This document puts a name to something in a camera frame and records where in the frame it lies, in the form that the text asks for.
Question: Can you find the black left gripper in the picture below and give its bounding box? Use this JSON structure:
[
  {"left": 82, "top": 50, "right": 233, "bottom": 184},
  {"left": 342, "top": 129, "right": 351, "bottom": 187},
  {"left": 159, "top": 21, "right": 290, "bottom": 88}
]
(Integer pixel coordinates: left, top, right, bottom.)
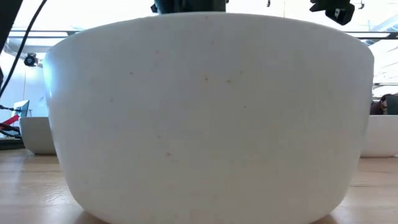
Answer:
[{"left": 150, "top": 0, "right": 230, "bottom": 16}]

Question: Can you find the black monitor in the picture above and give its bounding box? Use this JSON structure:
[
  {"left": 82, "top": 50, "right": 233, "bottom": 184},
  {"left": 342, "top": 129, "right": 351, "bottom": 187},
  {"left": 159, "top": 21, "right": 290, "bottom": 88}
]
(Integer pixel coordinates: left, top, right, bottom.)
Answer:
[{"left": 385, "top": 94, "right": 398, "bottom": 116}]

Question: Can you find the medium white bowl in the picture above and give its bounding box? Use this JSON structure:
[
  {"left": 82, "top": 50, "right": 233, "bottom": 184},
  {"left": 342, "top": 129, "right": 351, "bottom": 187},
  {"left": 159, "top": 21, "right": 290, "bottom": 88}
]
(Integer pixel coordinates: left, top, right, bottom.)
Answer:
[{"left": 359, "top": 114, "right": 398, "bottom": 158}]

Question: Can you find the light grey bowl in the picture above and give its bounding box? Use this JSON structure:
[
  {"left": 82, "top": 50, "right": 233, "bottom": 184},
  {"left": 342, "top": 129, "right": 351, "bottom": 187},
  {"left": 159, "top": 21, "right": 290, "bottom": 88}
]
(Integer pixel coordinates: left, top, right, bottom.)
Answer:
[{"left": 19, "top": 116, "right": 57, "bottom": 156}]

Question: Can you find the red bar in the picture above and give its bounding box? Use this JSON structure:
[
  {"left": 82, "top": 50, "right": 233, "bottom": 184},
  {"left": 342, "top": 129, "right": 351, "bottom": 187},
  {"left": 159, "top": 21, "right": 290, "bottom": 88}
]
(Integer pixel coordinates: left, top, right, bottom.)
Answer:
[{"left": 0, "top": 114, "right": 21, "bottom": 128}]

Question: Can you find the large white bowl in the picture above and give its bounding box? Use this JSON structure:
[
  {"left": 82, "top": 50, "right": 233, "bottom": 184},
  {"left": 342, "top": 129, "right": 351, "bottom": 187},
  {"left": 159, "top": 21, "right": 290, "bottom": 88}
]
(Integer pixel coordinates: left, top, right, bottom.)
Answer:
[{"left": 42, "top": 11, "right": 375, "bottom": 224}]

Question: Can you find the black hanging camera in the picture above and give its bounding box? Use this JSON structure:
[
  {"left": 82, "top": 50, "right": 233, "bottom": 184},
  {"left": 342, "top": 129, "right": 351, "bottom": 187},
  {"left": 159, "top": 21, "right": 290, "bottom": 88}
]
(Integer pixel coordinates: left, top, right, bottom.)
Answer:
[{"left": 23, "top": 52, "right": 39, "bottom": 68}]

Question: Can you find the computer monitor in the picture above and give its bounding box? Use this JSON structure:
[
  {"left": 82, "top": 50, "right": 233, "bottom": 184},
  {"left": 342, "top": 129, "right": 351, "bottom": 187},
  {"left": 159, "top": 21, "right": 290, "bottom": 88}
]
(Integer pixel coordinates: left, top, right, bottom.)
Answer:
[{"left": 12, "top": 99, "right": 30, "bottom": 119}]

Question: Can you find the person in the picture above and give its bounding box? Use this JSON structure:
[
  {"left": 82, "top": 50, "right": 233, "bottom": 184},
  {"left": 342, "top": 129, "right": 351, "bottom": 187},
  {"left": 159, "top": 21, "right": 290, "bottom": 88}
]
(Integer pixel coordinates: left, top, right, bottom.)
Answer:
[{"left": 369, "top": 93, "right": 389, "bottom": 116}]

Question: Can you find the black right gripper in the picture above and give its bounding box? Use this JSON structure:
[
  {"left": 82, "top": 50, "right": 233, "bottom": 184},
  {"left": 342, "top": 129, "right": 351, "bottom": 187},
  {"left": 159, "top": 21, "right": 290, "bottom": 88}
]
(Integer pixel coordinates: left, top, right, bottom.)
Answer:
[{"left": 309, "top": 0, "right": 356, "bottom": 26}]

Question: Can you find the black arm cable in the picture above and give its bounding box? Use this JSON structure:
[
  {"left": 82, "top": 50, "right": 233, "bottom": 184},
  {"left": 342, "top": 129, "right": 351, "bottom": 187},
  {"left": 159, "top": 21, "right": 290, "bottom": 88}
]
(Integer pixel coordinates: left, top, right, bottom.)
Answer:
[{"left": 0, "top": 0, "right": 49, "bottom": 98}]

